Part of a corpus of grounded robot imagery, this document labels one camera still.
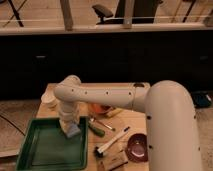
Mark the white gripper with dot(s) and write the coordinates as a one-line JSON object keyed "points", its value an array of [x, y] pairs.
{"points": [[68, 114]]}

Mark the grey blue sponge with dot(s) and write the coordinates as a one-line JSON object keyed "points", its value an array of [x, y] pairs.
{"points": [[73, 130]]}

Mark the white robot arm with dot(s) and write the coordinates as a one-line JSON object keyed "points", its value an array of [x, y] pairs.
{"points": [[171, 123]]}

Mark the green plastic tray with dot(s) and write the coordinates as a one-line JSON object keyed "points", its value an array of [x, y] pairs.
{"points": [[46, 147]]}

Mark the white small bowl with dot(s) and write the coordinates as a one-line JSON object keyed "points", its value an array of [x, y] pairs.
{"points": [[48, 99]]}

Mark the silver metal utensil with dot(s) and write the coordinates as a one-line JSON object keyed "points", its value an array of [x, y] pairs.
{"points": [[103, 124]]}

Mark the orange bowl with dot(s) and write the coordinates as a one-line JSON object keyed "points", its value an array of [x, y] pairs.
{"points": [[98, 109]]}

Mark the wooden scrub brush block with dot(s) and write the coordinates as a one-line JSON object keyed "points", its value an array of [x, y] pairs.
{"points": [[112, 162]]}

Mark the dark red bowl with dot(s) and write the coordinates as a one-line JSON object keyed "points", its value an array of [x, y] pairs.
{"points": [[136, 149]]}

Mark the black office chair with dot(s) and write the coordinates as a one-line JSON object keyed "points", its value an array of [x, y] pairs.
{"points": [[138, 11]]}

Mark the dark blue floor object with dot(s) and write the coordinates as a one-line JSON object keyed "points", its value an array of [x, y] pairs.
{"points": [[201, 100]]}

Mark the green handled tool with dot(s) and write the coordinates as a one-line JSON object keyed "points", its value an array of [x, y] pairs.
{"points": [[96, 131]]}

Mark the white handled dish brush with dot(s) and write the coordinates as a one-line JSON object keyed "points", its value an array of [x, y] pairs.
{"points": [[99, 150]]}

